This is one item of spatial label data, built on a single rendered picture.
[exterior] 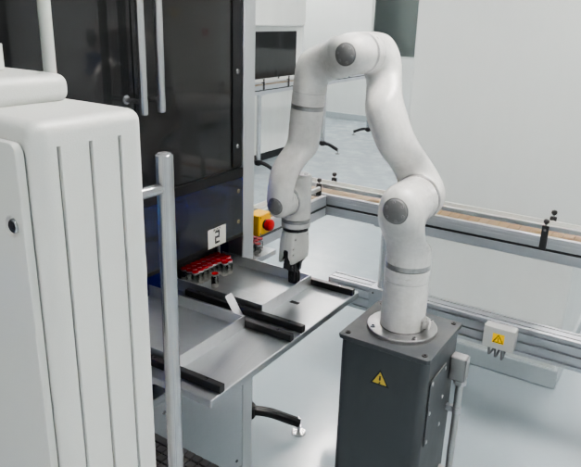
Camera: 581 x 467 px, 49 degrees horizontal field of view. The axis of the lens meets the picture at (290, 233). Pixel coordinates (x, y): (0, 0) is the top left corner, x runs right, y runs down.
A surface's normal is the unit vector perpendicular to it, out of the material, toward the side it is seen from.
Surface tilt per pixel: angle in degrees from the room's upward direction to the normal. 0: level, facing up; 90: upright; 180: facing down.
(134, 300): 90
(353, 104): 90
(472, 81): 90
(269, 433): 0
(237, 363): 0
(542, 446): 0
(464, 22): 90
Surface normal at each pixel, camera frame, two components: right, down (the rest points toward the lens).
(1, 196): -0.56, 0.25
